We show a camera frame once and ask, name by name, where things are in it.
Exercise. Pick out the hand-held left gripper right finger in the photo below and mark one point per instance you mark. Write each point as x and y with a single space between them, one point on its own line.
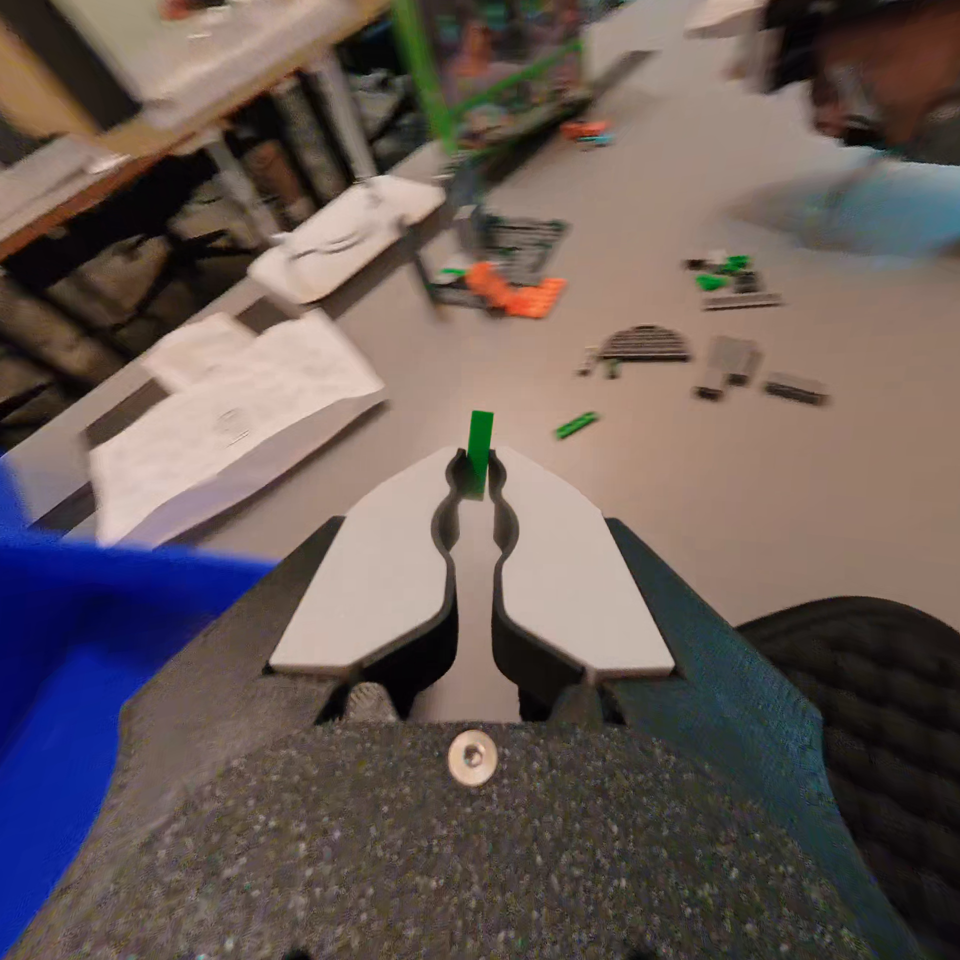
585 593

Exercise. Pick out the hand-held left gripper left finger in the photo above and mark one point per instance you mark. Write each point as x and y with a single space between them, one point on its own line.
360 593

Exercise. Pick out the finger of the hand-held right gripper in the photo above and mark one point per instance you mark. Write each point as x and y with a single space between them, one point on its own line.
728 15

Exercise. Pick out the blue storage bin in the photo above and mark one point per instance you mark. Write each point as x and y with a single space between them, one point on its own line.
75 705

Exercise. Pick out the small orange lego piece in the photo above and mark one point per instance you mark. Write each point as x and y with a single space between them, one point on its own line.
588 132

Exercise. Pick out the lego set box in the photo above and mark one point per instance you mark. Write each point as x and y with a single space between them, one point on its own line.
495 60

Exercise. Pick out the small green lego piece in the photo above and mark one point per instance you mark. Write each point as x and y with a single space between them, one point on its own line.
717 275

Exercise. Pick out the dark grey half-round lego plate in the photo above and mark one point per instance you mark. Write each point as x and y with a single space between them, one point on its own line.
645 345

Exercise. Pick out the light grey holed lego plate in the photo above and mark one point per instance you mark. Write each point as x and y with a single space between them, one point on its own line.
743 302

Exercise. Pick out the grey long lego brick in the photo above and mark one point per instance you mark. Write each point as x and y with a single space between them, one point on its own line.
795 390

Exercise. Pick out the orange lego plate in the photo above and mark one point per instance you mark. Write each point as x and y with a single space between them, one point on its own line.
537 297

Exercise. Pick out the grey lego baseplate build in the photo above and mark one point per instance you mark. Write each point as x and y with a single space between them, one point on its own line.
518 240

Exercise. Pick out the orange lego slope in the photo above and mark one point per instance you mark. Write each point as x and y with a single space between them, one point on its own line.
488 281

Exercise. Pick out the person's right hand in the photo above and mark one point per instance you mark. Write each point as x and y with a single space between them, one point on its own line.
900 83

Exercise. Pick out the white printed paper bag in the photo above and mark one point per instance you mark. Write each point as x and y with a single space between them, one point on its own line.
255 428

